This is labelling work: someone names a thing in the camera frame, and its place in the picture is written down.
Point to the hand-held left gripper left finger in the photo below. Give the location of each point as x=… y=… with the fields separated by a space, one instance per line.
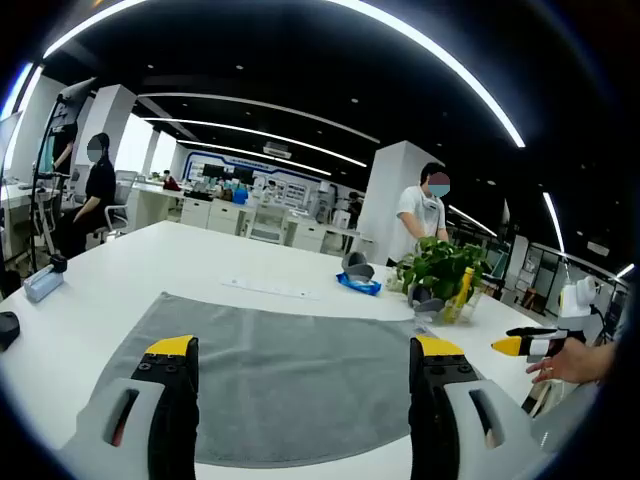
x=170 y=410

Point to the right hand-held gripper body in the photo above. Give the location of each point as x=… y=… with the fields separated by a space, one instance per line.
x=577 y=305

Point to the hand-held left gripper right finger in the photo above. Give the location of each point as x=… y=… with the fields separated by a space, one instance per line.
x=440 y=415

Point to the grey towel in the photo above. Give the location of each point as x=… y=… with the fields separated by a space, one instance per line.
x=300 y=370

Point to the person's right hand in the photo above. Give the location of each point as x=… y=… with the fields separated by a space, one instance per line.
x=580 y=362

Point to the glass vase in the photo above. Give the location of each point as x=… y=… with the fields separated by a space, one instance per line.
x=470 y=305

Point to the yellow bottle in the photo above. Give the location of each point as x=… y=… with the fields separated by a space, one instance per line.
x=462 y=290

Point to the grey padded object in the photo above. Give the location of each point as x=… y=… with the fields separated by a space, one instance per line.
x=357 y=265
x=425 y=302

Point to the green potted plant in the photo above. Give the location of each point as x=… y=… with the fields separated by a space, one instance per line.
x=440 y=265

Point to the white table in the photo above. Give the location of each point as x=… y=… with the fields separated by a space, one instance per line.
x=150 y=260

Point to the blue wipes packet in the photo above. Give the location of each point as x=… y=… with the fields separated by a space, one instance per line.
x=357 y=284

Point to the light blue box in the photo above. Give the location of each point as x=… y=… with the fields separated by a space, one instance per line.
x=42 y=285

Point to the black rounded object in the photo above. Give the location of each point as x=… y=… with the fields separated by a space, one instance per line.
x=7 y=330

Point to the small black object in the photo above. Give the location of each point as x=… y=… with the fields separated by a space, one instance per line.
x=59 y=263

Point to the grey office chair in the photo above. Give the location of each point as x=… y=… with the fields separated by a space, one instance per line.
x=120 y=210

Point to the white mesh office chair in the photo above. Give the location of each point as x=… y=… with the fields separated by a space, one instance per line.
x=267 y=222

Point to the blue storage bin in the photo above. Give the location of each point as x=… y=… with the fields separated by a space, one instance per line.
x=240 y=196

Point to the ceiling air conditioner unit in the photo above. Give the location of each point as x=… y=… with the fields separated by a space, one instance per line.
x=276 y=150

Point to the black light stand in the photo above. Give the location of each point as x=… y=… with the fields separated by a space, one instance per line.
x=55 y=120

